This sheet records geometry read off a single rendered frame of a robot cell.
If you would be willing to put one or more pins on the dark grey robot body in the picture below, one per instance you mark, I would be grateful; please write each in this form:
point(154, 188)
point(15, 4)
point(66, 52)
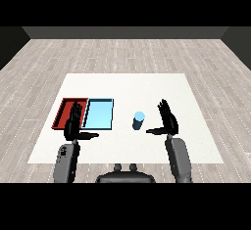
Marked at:
point(125, 176)

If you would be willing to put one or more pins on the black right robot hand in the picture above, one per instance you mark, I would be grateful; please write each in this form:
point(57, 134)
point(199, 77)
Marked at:
point(170, 123)

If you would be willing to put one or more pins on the small blue can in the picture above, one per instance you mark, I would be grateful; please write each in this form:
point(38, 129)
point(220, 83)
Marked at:
point(138, 120)

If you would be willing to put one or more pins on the red shallow open box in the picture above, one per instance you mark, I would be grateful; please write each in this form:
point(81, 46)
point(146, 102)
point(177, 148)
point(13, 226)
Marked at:
point(63, 114)

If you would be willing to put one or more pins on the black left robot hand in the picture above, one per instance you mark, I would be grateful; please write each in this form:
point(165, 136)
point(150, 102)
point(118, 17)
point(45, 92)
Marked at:
point(72, 128)

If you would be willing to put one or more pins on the light blue shallow open box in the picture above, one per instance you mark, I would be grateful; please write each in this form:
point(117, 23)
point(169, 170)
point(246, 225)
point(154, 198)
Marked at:
point(98, 114)

